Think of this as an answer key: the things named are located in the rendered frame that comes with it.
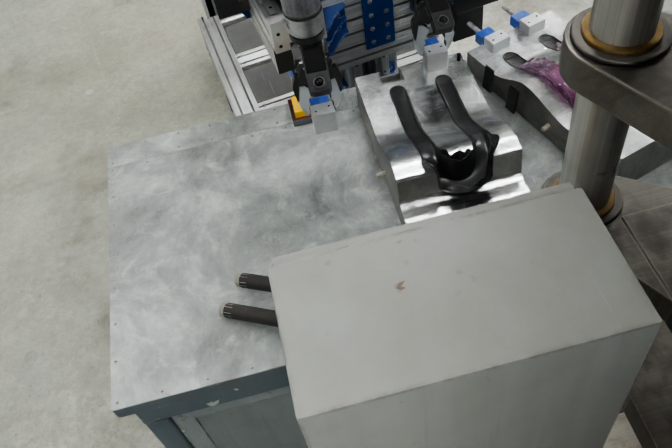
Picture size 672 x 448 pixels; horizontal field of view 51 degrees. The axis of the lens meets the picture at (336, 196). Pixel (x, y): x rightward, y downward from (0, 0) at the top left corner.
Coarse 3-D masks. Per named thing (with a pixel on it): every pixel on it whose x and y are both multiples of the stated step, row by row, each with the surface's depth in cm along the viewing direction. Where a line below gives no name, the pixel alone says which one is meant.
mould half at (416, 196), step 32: (416, 64) 166; (448, 64) 164; (384, 96) 160; (416, 96) 159; (480, 96) 157; (384, 128) 155; (448, 128) 151; (384, 160) 149; (416, 160) 141; (512, 160) 141; (416, 192) 142; (480, 192) 143; (512, 192) 142
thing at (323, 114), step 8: (320, 96) 155; (312, 104) 153; (320, 104) 151; (328, 104) 151; (312, 112) 150; (320, 112) 150; (328, 112) 149; (312, 120) 154; (320, 120) 150; (328, 120) 151; (336, 120) 151; (320, 128) 152; (328, 128) 152; (336, 128) 153
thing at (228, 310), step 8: (224, 304) 137; (232, 304) 137; (224, 312) 137; (232, 312) 136; (240, 312) 135; (248, 312) 134; (256, 312) 134; (264, 312) 133; (272, 312) 133; (248, 320) 135; (256, 320) 134; (264, 320) 133; (272, 320) 132
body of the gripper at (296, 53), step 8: (320, 32) 136; (296, 40) 136; (304, 40) 135; (312, 40) 135; (296, 48) 144; (296, 56) 142; (328, 56) 143; (296, 64) 142; (328, 64) 141; (304, 72) 141; (304, 80) 143
